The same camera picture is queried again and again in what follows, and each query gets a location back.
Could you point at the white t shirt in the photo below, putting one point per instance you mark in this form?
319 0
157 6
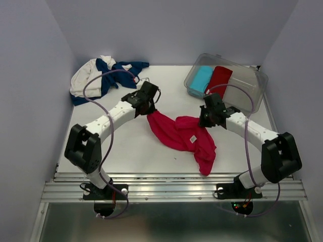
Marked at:
85 74

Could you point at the rolled dark red t shirt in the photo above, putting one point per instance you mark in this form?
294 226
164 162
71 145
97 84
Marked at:
220 77

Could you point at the navy blue t shirt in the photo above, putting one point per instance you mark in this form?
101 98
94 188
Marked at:
113 75

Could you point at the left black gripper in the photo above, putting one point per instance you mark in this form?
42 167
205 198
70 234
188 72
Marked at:
150 110

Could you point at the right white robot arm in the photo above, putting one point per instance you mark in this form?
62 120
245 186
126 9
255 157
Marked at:
279 153

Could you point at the aluminium mounting rail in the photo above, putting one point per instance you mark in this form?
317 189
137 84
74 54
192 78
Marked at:
166 187

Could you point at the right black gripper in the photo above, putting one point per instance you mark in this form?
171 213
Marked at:
201 121

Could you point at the clear plastic bin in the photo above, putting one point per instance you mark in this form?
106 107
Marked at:
245 88

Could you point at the pink t shirt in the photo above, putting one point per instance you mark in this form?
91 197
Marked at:
184 134

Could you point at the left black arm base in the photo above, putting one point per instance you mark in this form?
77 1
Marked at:
92 193

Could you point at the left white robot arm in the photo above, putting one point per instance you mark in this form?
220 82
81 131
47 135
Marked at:
83 148

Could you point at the rolled cyan t shirt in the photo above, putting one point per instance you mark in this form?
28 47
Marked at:
201 79

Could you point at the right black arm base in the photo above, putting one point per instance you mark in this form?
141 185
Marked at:
226 191

